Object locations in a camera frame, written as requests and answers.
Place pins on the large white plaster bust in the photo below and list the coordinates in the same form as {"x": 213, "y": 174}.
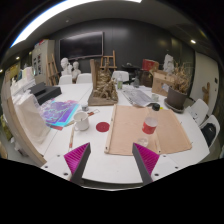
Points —
{"x": 65, "y": 66}

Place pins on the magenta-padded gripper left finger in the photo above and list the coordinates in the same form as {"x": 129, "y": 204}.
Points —
{"x": 76, "y": 160}

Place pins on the small grey cup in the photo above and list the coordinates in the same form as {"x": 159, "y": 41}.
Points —
{"x": 155, "y": 97}

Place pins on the white ceramic mug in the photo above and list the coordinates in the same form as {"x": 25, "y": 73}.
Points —
{"x": 81, "y": 121}

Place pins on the wooden wall figure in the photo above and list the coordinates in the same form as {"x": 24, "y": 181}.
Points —
{"x": 206, "y": 93}

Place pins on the white cabinet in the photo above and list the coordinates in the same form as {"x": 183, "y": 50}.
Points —
{"x": 41, "y": 60}

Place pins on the white plaster statue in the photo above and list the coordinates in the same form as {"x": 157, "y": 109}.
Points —
{"x": 168, "y": 63}

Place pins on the folded newspaper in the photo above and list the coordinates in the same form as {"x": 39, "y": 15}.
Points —
{"x": 138, "y": 97}

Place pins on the tall wooden easel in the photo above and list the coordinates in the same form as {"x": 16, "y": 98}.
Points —
{"x": 52, "y": 70}

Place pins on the large black box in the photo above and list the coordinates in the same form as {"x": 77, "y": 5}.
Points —
{"x": 50, "y": 95}

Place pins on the small black box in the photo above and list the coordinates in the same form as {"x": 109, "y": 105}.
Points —
{"x": 37, "y": 88}

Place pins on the green spray bottle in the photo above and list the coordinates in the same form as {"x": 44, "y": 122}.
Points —
{"x": 120, "y": 83}

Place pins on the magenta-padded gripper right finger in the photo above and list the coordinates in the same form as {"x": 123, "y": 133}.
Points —
{"x": 146, "y": 160}

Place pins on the tan wooden drawing board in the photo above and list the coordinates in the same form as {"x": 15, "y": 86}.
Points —
{"x": 128, "y": 131}

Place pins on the white plastic chair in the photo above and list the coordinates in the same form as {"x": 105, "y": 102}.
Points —
{"x": 84, "y": 78}
{"x": 65, "y": 80}
{"x": 120, "y": 75}
{"x": 200, "y": 110}

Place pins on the clear bottle with red label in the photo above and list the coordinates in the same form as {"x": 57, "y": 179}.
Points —
{"x": 150, "y": 126}

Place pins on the dark wall screen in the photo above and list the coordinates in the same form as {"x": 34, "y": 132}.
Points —
{"x": 81, "y": 45}

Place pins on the white canvas on wooden frame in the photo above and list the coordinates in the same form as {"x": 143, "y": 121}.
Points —
{"x": 30, "y": 120}

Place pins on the white plaster models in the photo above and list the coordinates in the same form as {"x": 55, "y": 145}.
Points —
{"x": 21, "y": 81}

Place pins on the purple iridescent painting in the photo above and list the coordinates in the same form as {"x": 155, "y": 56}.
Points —
{"x": 60, "y": 112}

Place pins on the small white plaster bust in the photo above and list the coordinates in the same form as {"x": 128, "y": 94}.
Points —
{"x": 76, "y": 71}

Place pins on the red box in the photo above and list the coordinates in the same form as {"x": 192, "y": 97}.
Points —
{"x": 149, "y": 65}

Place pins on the dried plant in grey pot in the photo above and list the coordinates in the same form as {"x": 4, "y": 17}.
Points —
{"x": 176, "y": 96}

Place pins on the flat round red coaster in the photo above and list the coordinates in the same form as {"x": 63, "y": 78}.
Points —
{"x": 102, "y": 127}

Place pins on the long ceiling light strip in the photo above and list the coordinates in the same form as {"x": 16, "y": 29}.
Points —
{"x": 50, "y": 15}

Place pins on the long wooden stick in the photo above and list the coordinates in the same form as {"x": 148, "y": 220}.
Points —
{"x": 71, "y": 138}

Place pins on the small wooden easel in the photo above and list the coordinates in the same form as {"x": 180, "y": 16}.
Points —
{"x": 108, "y": 61}

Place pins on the brown carved wooden sculpture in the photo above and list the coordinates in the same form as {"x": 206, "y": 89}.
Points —
{"x": 105, "y": 88}

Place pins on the white chair with black bag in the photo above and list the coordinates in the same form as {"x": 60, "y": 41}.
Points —
{"x": 210, "y": 131}

